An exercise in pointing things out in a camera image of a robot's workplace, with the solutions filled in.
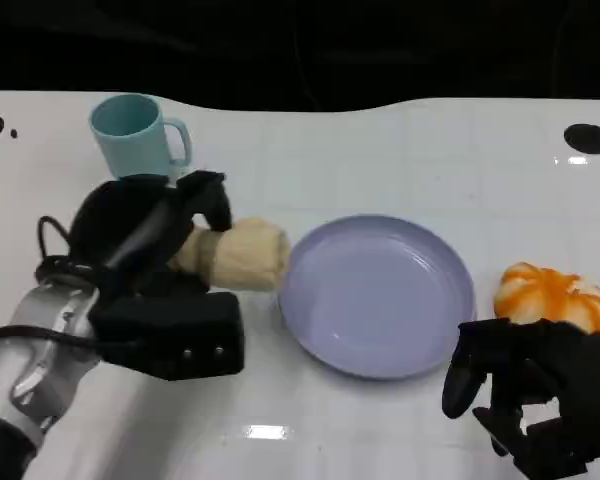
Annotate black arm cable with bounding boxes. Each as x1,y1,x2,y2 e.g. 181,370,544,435
36,215,81,266
0,324,144,350

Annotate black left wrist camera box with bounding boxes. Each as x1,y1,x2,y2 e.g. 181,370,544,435
88,291,245,382

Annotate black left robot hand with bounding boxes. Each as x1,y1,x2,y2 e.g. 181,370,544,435
68,170,234,302

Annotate pale green mug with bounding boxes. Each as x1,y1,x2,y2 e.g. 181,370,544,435
89,93,192,180

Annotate orange and white bread roll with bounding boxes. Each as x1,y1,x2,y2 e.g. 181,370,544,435
493,260,600,333

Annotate beige towel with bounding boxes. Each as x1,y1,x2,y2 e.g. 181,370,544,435
172,216,292,293

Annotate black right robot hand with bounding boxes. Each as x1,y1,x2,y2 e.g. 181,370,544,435
440,318,600,480

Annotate lilac plate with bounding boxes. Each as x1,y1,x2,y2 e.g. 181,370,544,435
278,214,477,382

